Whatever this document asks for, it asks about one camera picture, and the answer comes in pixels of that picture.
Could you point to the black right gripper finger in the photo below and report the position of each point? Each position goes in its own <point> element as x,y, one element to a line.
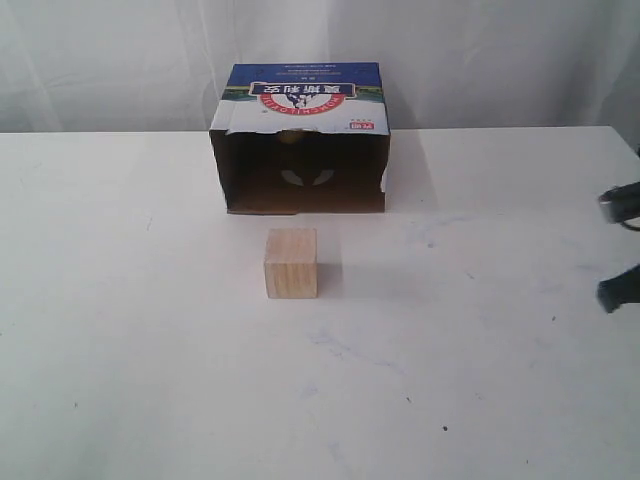
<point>620,290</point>

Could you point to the yellow tennis ball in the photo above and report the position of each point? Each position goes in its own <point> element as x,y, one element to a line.
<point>290,137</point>

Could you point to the light wooden cube block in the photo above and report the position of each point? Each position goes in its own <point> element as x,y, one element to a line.
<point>290,263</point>

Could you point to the printed cardboard box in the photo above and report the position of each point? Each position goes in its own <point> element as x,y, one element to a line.
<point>341,164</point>

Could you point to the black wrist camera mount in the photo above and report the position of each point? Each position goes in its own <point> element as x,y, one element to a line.
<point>620,205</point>

